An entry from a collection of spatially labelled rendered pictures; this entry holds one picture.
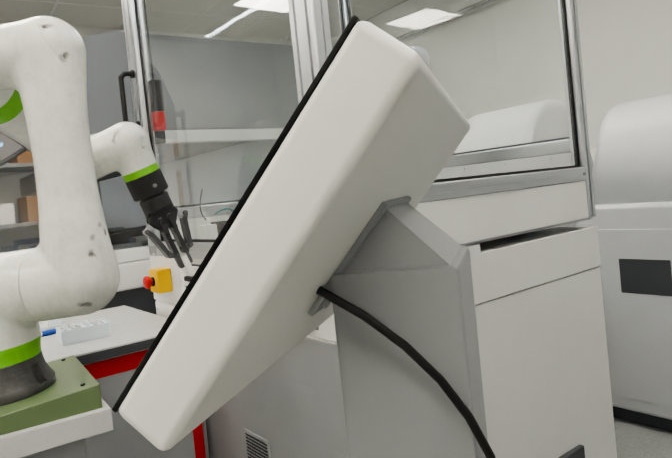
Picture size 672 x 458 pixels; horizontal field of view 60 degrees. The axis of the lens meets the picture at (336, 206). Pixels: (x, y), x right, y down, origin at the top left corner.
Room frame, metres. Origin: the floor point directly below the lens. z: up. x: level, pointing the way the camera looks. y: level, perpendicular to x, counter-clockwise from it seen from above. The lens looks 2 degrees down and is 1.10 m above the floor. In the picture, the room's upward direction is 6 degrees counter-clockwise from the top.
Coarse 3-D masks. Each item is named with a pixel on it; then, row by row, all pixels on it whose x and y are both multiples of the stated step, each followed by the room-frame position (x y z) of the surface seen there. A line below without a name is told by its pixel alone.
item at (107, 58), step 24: (96, 48) 2.19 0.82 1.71; (120, 48) 2.24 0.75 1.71; (96, 72) 2.18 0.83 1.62; (120, 72) 2.23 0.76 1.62; (96, 96) 2.17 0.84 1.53; (96, 120) 2.17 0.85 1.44; (120, 120) 2.22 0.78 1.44; (120, 264) 2.19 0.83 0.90; (144, 264) 2.24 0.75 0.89; (120, 288) 2.18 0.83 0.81; (144, 288) 2.26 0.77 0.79
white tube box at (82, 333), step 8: (104, 320) 1.65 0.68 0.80; (56, 328) 1.60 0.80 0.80; (80, 328) 1.56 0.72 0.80; (88, 328) 1.58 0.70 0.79; (96, 328) 1.59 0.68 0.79; (104, 328) 1.60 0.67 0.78; (64, 336) 1.54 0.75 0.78; (72, 336) 1.55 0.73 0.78; (80, 336) 1.56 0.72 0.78; (88, 336) 1.57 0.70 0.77; (96, 336) 1.59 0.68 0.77; (104, 336) 1.60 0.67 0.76; (64, 344) 1.54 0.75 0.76
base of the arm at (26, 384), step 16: (0, 368) 0.99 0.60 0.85; (16, 368) 1.00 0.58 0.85; (32, 368) 1.03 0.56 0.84; (48, 368) 1.07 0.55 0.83; (0, 384) 0.99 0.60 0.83; (16, 384) 1.00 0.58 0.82; (32, 384) 1.01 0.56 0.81; (48, 384) 1.04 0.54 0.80; (0, 400) 0.98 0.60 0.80; (16, 400) 0.99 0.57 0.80
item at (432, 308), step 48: (336, 288) 0.54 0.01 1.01; (384, 288) 0.53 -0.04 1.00; (432, 288) 0.52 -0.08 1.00; (336, 336) 0.54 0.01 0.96; (384, 336) 0.53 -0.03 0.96; (432, 336) 0.52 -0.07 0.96; (384, 384) 0.53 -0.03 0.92; (432, 384) 0.52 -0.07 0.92; (480, 384) 0.63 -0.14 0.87; (384, 432) 0.53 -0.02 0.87; (432, 432) 0.52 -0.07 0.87
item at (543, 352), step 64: (512, 320) 1.43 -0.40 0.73; (576, 320) 1.60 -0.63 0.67; (256, 384) 1.41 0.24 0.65; (320, 384) 1.20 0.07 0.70; (512, 384) 1.42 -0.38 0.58; (576, 384) 1.58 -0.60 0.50; (256, 448) 1.43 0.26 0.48; (320, 448) 1.21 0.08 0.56; (512, 448) 1.40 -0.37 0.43; (576, 448) 1.55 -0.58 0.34
